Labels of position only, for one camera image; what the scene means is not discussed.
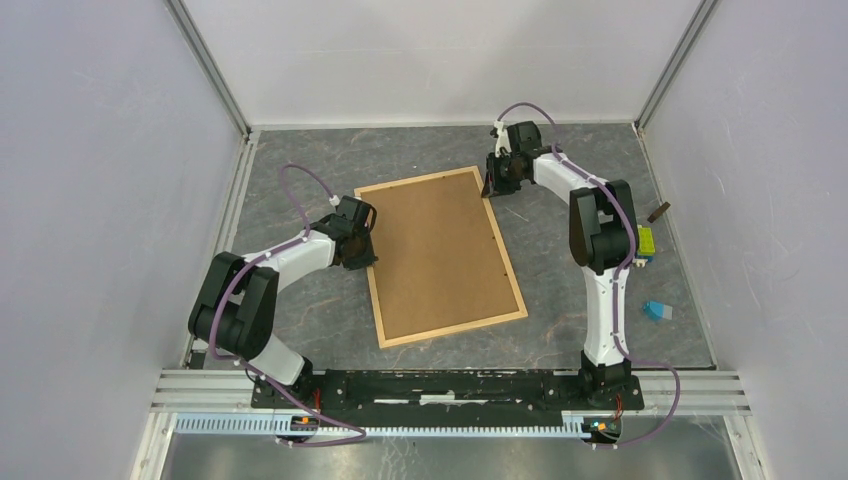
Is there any brown backing board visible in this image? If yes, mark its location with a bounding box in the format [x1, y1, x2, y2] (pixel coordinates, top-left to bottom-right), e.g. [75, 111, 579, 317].
[362, 173, 521, 342]

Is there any wooden picture frame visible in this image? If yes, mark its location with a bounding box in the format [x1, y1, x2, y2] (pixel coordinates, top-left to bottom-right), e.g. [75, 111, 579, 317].
[353, 165, 530, 350]

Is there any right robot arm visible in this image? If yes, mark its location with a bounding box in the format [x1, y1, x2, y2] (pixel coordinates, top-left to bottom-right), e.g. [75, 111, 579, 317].
[481, 120, 638, 408]

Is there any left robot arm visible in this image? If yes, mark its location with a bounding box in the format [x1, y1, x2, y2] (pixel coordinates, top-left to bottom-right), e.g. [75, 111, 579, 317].
[187, 196, 377, 408]

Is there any small brown block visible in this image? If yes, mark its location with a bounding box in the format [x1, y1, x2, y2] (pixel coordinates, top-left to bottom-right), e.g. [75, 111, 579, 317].
[647, 202, 671, 223]

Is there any toy car with green block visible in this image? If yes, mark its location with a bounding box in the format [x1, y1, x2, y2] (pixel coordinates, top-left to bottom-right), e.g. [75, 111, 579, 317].
[633, 225, 656, 268]

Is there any blue toy block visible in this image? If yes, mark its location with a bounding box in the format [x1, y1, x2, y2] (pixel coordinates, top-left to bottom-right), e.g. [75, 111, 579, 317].
[642, 301, 673, 322]

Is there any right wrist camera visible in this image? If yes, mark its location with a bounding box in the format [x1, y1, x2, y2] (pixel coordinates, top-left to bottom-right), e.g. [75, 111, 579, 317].
[490, 120, 512, 157]

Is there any blue white cable duct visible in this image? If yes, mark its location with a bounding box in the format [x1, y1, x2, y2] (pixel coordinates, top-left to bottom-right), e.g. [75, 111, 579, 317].
[174, 413, 620, 441]

